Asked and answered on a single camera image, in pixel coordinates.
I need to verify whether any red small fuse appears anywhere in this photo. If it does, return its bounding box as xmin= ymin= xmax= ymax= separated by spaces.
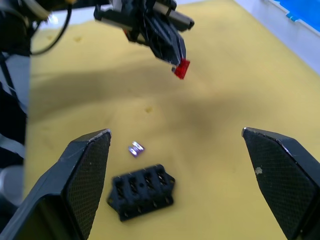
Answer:
xmin=171 ymin=58 xmax=191 ymax=80

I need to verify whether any black fuse box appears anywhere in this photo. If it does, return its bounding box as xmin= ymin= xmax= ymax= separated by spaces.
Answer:
xmin=106 ymin=163 xmax=176 ymax=223

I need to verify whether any blue plastic bin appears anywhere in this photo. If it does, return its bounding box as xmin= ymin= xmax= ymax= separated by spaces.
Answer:
xmin=261 ymin=0 xmax=320 ymax=33

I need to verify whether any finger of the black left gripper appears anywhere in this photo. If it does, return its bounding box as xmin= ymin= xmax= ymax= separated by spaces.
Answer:
xmin=159 ymin=20 xmax=187 ymax=65
xmin=143 ymin=19 xmax=180 ymax=67

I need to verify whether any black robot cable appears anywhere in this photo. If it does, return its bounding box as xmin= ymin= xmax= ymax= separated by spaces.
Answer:
xmin=29 ymin=0 xmax=74 ymax=56

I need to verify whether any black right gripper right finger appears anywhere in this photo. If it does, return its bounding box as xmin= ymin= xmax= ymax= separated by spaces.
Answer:
xmin=241 ymin=126 xmax=320 ymax=240

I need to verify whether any violet small fuse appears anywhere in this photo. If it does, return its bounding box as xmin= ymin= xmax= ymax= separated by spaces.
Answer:
xmin=127 ymin=141 xmax=146 ymax=159

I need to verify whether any yellow foam mat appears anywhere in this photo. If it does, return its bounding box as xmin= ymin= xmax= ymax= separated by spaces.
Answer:
xmin=22 ymin=0 xmax=320 ymax=240

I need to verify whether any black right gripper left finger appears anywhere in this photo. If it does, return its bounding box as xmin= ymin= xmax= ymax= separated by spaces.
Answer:
xmin=0 ymin=128 xmax=112 ymax=240

